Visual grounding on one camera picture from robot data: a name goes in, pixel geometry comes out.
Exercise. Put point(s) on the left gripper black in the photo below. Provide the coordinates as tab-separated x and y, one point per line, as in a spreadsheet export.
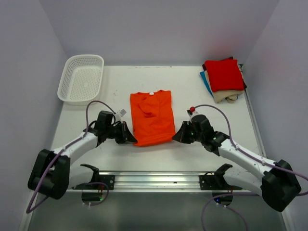
126	136

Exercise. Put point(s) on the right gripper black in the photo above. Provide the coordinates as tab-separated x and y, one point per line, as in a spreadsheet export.
181	135

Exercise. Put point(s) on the orange t shirt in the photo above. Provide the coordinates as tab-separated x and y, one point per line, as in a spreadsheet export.
152	117

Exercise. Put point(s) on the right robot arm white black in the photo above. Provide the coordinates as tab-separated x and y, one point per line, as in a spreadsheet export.
271	180

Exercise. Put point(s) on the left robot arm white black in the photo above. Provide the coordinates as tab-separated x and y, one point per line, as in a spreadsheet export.
51	174

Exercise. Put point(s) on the folded beige t shirt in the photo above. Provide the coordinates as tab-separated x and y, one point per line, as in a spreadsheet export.
229	95

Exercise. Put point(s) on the folded blue t shirt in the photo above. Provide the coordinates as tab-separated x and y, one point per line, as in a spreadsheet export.
206	82

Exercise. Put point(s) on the white plastic basket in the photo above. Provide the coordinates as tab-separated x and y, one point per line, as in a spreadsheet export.
81	79

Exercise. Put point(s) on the folded dark red t shirt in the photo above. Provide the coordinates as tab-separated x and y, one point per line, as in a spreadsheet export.
240	66

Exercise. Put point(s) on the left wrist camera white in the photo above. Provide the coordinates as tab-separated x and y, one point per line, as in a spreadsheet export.
119	115

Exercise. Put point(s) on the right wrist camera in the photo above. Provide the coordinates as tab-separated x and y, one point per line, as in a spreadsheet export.
192	112

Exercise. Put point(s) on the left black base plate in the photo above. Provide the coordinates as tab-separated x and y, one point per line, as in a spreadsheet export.
108	180

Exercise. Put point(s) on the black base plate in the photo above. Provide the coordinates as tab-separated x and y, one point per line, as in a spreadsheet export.
215	181
108	180

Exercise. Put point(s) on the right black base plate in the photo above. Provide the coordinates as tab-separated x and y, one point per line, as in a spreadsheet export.
215	181

